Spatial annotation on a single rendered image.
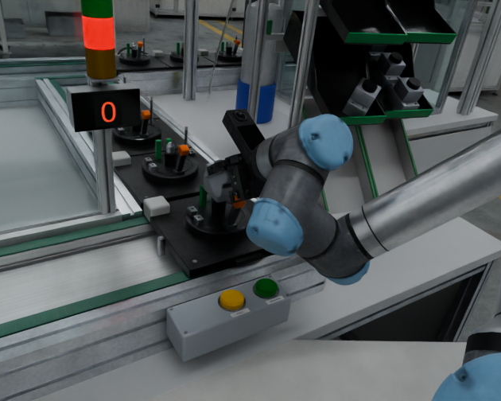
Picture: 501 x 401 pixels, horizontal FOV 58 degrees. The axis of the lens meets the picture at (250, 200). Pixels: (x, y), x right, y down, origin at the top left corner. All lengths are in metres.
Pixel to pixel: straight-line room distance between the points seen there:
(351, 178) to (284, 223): 0.52
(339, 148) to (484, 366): 0.35
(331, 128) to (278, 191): 0.11
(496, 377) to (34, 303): 0.73
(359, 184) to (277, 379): 0.48
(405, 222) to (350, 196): 0.42
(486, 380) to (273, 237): 0.31
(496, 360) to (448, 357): 0.63
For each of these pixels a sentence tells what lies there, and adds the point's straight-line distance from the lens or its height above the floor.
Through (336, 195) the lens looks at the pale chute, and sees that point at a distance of 1.03.
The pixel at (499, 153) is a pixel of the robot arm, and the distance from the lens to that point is 0.63.
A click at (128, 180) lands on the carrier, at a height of 0.97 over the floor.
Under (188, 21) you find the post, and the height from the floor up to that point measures 1.19.
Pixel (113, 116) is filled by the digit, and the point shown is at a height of 1.19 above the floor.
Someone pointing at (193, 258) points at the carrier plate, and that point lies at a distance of 0.85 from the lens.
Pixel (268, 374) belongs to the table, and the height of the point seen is 0.86.
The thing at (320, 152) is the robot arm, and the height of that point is 1.27.
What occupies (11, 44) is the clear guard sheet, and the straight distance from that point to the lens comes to 0.87.
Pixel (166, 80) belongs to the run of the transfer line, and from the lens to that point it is 2.10.
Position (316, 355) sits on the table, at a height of 0.86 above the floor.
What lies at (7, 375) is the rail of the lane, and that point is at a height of 0.93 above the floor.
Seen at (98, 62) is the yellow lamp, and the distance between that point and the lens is 0.84.
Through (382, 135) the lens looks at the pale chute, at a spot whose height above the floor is 1.11.
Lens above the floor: 1.49
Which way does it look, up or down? 30 degrees down
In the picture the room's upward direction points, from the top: 6 degrees clockwise
